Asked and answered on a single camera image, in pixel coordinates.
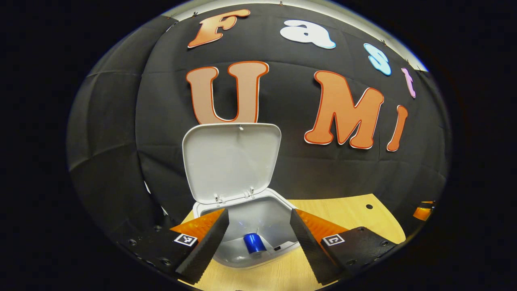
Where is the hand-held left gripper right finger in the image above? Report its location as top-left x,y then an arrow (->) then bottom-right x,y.
290,208 -> 400,285

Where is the blue pop can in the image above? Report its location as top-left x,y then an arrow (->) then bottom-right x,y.
243,233 -> 267,255

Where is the black backdrop cloth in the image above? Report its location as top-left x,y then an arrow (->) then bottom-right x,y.
66,2 -> 452,251

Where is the white desktop garbage bin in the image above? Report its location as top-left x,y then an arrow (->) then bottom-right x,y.
182,122 -> 301,270

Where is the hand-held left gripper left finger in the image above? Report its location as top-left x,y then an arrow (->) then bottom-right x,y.
115,208 -> 230,285

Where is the wooden desktop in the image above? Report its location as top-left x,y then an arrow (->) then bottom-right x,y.
178,193 -> 406,291

